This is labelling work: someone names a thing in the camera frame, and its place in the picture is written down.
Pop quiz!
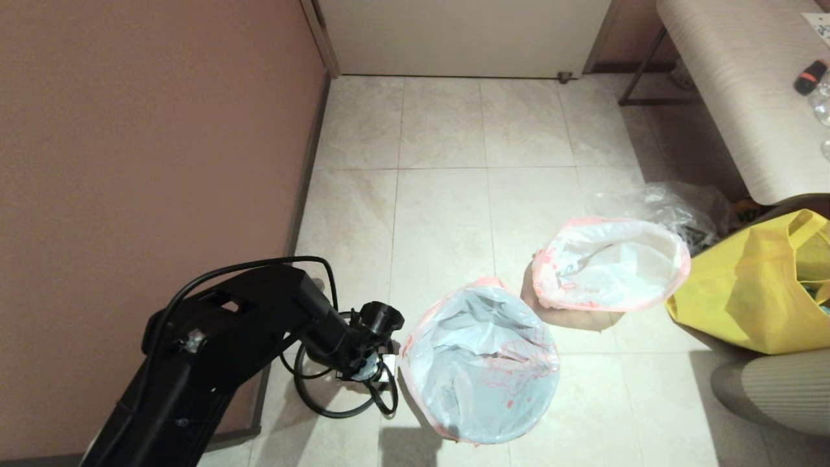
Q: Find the grey bin rim ring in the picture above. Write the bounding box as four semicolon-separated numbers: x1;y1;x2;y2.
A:
294;310;397;419

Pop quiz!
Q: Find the fresh white pink trash bag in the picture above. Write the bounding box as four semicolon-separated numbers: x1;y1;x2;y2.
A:
397;278;562;445

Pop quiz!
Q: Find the used white pink trash bag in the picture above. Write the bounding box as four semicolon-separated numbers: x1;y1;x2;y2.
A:
532;216;692;312

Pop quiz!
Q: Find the clear crumpled plastic bag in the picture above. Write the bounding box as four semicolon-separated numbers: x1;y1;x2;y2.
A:
593;182;733;254

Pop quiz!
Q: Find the yellow shopping bag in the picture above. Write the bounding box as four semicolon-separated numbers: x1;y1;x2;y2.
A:
665;210;830;356

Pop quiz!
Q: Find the white door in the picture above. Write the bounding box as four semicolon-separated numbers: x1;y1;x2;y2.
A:
318;0;613;78

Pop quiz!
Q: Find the black orange marker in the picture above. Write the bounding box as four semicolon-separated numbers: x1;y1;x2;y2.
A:
795;60;829;97

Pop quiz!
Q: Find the white printed paper sheet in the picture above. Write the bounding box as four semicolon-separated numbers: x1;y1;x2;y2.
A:
801;13;830;49

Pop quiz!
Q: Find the smooth black left arm cable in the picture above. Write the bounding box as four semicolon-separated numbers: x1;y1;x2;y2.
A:
139;256;341;390

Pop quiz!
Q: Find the dark metal table frame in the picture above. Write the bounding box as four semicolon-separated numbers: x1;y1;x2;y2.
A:
618;27;704;108

